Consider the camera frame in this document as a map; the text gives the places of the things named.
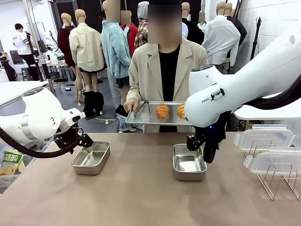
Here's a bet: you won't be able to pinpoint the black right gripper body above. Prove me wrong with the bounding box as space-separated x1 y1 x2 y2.
193 126 226 145

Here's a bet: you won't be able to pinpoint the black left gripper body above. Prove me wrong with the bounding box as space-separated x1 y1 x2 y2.
55 127 83 149

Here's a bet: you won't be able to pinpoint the person with beige blazer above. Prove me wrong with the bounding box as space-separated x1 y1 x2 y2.
126 0 209 133

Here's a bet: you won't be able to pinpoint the mannequin in cream jacket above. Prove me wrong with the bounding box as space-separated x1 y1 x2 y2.
68 9 106 118

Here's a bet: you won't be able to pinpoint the blue jeans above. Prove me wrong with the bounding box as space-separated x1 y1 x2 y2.
116 113 138 134

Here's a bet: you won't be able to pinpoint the mannequin in black jacket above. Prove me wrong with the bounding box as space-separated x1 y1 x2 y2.
181 2 205 45

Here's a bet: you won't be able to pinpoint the perforated metal baking tray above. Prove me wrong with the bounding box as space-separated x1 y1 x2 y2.
125 101 196 126

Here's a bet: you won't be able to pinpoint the mannequin in plaid shirt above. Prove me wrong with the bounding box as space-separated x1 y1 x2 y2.
135 1 151 50

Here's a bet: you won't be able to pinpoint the golden croissant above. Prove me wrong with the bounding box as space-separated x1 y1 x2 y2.
156 104 170 119
176 104 187 118

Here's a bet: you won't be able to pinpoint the black arm cable sleeve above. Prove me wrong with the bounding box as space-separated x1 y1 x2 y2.
203 70 301 164
0 127 83 159

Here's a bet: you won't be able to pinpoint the mannequin in blue fleece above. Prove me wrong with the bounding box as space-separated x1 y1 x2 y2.
100 0 132 111

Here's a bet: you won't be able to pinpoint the white side table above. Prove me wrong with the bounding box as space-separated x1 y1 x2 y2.
232 105 301 121
0 81 49 105

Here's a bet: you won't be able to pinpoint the person in white jersey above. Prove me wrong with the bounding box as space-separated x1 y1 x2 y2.
11 23 40 81

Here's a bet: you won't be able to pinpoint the stainless steel rectangular container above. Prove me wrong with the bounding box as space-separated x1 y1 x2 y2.
70 141 111 176
173 144 208 182

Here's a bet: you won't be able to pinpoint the mannequin in red jacket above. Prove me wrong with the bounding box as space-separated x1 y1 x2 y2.
120 10 139 57

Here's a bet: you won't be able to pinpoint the mannequin in maroon dress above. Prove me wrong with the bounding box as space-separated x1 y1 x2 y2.
57 12 76 68

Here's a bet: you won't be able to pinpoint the green snack bag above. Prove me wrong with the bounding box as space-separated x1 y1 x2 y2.
1 147 24 176

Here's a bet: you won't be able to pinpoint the clear plastic storage bin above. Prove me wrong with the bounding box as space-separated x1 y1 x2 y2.
0 138 48 189

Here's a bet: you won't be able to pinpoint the black left arm cable sleeve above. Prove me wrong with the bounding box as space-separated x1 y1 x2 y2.
0 127 83 159

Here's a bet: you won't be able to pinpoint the metal wire lid rack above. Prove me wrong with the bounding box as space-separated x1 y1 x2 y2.
242 138 301 201

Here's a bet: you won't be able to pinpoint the person's right forearm beige sleeve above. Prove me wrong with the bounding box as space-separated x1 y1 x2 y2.
126 88 144 104

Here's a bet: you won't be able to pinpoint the clear plastic clip lid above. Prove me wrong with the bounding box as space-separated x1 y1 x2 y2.
243 146 301 176
233 124 296 156

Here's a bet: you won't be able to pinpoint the black right arm cable sleeve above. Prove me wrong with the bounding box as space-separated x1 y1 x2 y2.
203 70 301 164

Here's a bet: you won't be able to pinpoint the black tripod stand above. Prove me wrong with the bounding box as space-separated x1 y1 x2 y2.
250 16 263 62

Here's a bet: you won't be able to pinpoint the person's right hand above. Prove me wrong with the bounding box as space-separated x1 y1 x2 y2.
123 98 139 114

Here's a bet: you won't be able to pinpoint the metal tongs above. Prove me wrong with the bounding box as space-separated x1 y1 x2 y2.
133 100 150 118

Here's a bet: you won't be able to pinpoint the mannequin in black coat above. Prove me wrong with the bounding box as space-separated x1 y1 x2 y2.
225 2 248 59

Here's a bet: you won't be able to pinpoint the mannequin in white shirt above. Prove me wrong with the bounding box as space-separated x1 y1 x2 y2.
201 1 242 68

